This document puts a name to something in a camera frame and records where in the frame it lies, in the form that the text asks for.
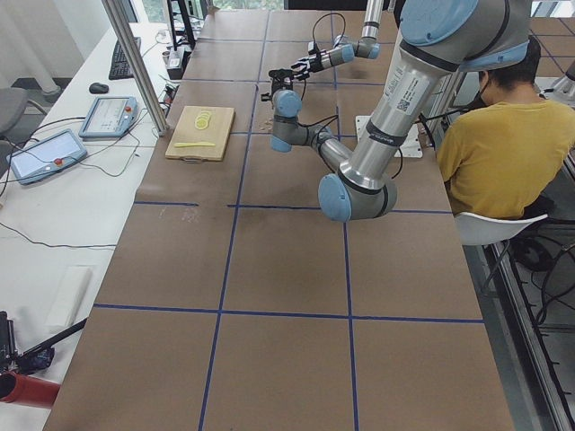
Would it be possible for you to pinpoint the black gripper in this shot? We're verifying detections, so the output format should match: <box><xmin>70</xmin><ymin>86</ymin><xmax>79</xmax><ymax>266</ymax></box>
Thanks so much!
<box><xmin>291</xmin><ymin>53</ymin><xmax>324</xmax><ymax>76</ymax></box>
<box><xmin>268</xmin><ymin>68</ymin><xmax>294</xmax><ymax>92</ymax></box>

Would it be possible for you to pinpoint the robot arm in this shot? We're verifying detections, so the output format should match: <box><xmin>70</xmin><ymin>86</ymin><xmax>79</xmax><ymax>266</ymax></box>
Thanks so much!
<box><xmin>262</xmin><ymin>0</ymin><xmax>531</xmax><ymax>222</ymax></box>
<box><xmin>291</xmin><ymin>0</ymin><xmax>396</xmax><ymax>81</ymax></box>

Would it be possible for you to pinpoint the bamboo cutting board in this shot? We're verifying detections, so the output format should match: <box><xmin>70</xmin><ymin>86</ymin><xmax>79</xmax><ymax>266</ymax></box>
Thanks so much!
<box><xmin>164</xmin><ymin>106</ymin><xmax>234</xmax><ymax>162</ymax></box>

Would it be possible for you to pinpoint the yellow plastic knife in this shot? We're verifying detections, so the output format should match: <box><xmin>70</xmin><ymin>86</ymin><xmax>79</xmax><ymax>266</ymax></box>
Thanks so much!
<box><xmin>173</xmin><ymin>141</ymin><xmax>216</xmax><ymax>148</ymax></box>

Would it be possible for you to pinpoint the black keyboard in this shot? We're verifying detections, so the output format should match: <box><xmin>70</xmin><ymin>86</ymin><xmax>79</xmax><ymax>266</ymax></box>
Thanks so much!
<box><xmin>108</xmin><ymin>40</ymin><xmax>133</xmax><ymax>81</ymax></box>

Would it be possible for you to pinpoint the far teach pendant tablet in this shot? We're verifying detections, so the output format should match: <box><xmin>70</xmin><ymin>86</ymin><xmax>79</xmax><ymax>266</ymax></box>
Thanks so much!
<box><xmin>78</xmin><ymin>96</ymin><xmax>137</xmax><ymax>140</ymax></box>

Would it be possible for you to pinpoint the teach pendant tablet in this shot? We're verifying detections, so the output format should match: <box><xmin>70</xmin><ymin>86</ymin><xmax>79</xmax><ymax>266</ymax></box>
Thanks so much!
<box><xmin>78</xmin><ymin>96</ymin><xmax>137</xmax><ymax>140</ymax></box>
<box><xmin>6</xmin><ymin>129</ymin><xmax>87</xmax><ymax>186</ymax></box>

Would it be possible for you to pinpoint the black computer mouse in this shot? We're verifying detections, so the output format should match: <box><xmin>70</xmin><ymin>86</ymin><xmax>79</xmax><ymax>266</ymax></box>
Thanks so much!
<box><xmin>89</xmin><ymin>83</ymin><xmax>110</xmax><ymax>94</ymax></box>

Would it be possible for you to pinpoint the person in yellow shirt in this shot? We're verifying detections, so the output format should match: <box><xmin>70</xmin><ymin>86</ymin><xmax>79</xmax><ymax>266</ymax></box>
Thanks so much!
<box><xmin>437</xmin><ymin>37</ymin><xmax>574</xmax><ymax>219</ymax></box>

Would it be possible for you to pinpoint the white chair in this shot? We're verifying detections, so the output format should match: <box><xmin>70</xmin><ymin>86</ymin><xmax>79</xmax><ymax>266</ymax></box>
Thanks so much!
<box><xmin>456</xmin><ymin>210</ymin><xmax>550</xmax><ymax>295</ymax></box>

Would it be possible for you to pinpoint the near teach pendant tablet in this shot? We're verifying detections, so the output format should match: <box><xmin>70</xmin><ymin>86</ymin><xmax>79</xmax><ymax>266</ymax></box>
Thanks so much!
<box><xmin>6</xmin><ymin>129</ymin><xmax>87</xmax><ymax>186</ymax></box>

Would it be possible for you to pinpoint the red cylinder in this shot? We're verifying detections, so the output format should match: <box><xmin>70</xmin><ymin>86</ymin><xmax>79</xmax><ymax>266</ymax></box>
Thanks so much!
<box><xmin>1</xmin><ymin>373</ymin><xmax>60</xmax><ymax>409</ymax></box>

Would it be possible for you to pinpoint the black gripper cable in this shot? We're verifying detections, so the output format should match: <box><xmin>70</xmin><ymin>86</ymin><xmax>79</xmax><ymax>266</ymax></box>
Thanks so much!
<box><xmin>294</xmin><ymin>75</ymin><xmax>341</xmax><ymax>136</ymax></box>

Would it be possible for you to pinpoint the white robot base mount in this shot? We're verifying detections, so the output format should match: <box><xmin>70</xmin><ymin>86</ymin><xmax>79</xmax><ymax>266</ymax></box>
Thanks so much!
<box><xmin>355</xmin><ymin>115</ymin><xmax>422</xmax><ymax>158</ymax></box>

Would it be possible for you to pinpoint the aluminium frame post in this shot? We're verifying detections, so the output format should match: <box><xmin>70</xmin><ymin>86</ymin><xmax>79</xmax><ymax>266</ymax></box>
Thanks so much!
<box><xmin>102</xmin><ymin>0</ymin><xmax>169</xmax><ymax>136</ymax></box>

